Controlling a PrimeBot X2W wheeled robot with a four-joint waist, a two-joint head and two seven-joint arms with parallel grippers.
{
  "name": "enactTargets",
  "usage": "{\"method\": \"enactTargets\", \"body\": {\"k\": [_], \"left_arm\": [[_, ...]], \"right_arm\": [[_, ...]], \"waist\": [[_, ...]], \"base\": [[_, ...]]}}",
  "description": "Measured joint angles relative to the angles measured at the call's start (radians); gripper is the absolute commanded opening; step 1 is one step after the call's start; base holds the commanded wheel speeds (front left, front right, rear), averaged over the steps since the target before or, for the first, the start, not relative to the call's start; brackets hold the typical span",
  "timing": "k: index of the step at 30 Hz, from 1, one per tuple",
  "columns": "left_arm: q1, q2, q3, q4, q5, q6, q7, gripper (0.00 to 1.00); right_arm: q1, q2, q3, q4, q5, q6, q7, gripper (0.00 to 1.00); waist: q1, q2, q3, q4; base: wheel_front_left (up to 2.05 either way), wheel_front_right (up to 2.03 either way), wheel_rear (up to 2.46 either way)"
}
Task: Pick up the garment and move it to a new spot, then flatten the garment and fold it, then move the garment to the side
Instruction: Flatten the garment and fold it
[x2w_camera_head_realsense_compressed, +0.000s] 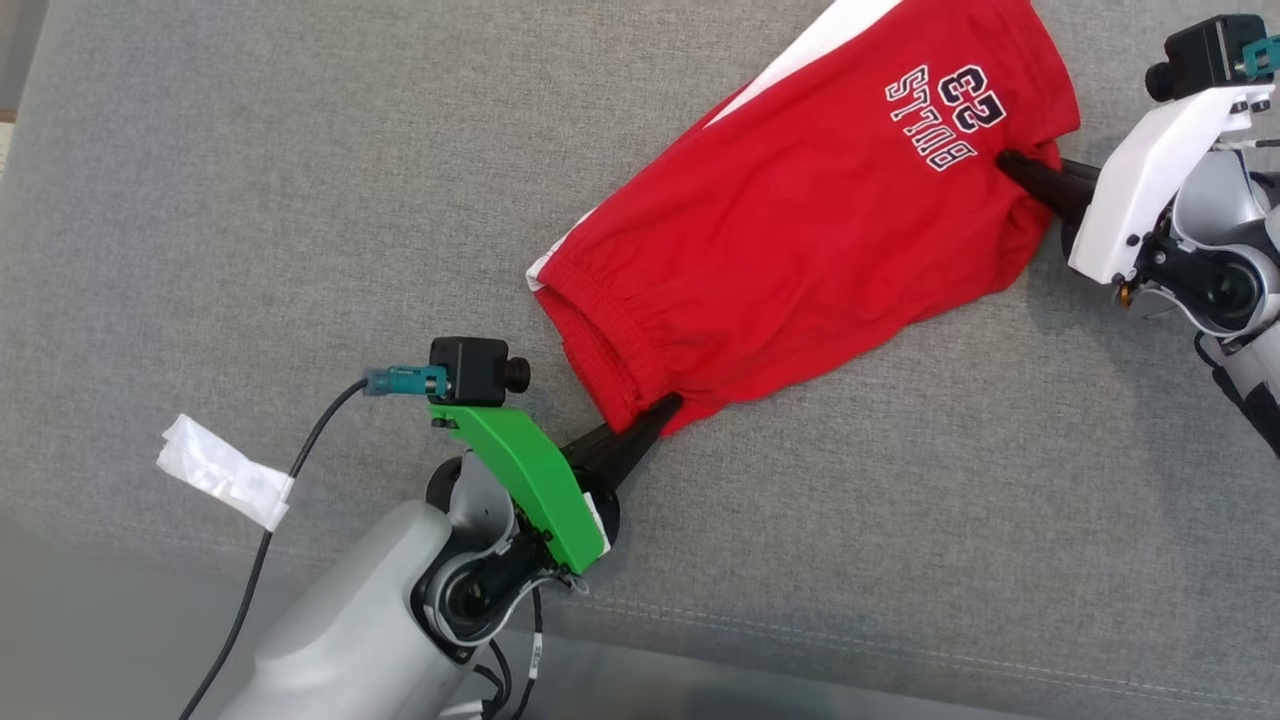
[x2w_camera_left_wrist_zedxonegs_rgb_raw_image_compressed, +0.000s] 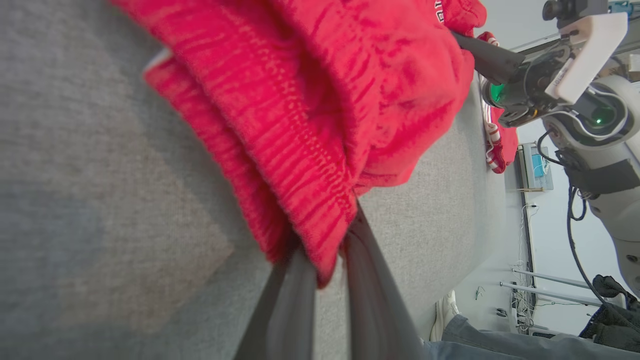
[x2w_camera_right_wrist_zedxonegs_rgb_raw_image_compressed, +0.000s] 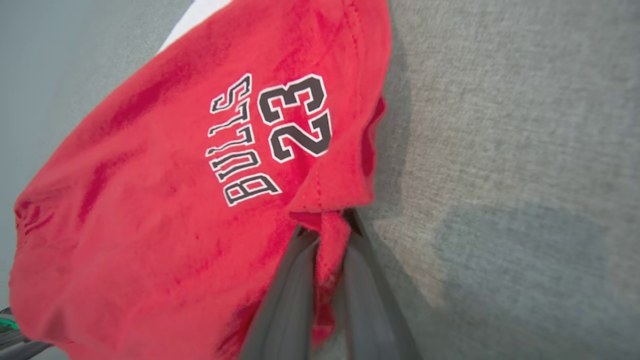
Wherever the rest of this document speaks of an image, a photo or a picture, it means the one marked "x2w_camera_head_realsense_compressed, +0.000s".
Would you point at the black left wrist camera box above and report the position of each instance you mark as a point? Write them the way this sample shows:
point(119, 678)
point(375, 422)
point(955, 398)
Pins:
point(475, 370)

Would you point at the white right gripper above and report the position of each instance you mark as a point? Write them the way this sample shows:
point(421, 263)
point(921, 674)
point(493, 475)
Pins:
point(1140, 180)

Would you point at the red shorts with white trim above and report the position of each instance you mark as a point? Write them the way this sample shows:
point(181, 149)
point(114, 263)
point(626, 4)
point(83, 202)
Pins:
point(800, 220)

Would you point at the white tape tag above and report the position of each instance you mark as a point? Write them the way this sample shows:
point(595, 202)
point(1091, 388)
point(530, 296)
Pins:
point(225, 470)

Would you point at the grey fabric sofa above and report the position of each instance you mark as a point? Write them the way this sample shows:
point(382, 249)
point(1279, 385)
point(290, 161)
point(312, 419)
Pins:
point(300, 200)

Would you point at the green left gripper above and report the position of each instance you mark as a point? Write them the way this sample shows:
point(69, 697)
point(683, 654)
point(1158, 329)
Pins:
point(530, 480)

